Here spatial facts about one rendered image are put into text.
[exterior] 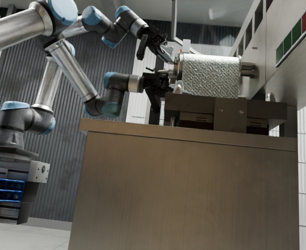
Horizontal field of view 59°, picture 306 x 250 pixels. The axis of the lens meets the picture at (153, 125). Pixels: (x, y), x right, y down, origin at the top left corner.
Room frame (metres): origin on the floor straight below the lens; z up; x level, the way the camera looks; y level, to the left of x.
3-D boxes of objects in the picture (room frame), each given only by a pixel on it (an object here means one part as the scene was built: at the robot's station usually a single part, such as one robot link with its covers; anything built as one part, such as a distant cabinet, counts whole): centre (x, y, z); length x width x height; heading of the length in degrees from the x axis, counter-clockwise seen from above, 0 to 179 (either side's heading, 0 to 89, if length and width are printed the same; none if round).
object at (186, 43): (1.67, -0.16, 1.66); 0.07 x 0.07 x 0.10; 86
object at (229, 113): (0.84, -0.24, 0.96); 0.10 x 0.03 x 0.11; 86
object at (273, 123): (0.93, -0.24, 1.00); 0.40 x 0.16 x 0.06; 86
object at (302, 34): (0.71, -0.38, 1.18); 0.25 x 0.01 x 0.07; 176
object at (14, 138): (1.28, 0.67, 0.87); 0.15 x 0.15 x 0.10
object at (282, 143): (2.06, -0.19, 0.88); 2.52 x 0.66 x 0.04; 176
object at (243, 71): (1.10, -0.38, 1.25); 0.07 x 0.04 x 0.04; 86
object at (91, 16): (1.16, 0.47, 1.40); 0.49 x 0.11 x 0.12; 58
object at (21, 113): (1.29, 0.67, 0.98); 0.13 x 0.12 x 0.14; 148
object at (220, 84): (1.05, -0.22, 1.12); 0.23 x 0.01 x 0.18; 86
